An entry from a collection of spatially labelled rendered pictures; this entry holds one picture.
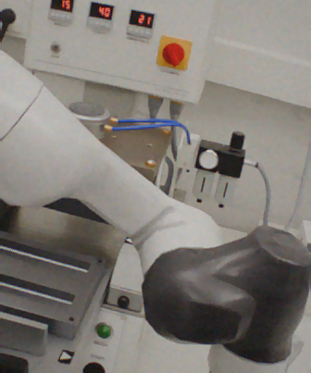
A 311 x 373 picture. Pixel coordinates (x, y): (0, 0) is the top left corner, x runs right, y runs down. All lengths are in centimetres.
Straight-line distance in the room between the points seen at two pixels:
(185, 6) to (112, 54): 16
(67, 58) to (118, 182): 50
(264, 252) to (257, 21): 92
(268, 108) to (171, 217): 84
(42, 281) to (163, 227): 21
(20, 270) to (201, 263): 31
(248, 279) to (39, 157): 24
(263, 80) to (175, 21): 42
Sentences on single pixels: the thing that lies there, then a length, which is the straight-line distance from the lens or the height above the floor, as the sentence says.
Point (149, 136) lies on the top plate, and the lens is 106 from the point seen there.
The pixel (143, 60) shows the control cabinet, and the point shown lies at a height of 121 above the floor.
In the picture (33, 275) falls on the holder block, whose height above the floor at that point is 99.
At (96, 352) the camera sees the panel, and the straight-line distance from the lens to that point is 95.
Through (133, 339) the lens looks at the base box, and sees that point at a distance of 94.
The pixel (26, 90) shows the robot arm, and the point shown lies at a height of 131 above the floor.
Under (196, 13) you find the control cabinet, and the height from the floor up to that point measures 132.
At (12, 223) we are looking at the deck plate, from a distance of 110.
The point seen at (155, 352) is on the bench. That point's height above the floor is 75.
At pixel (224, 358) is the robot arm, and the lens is 71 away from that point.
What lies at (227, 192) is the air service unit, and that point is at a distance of 117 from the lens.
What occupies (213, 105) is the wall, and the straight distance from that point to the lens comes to 154.
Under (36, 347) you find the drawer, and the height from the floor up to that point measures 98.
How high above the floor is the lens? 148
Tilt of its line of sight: 23 degrees down
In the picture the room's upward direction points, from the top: 11 degrees clockwise
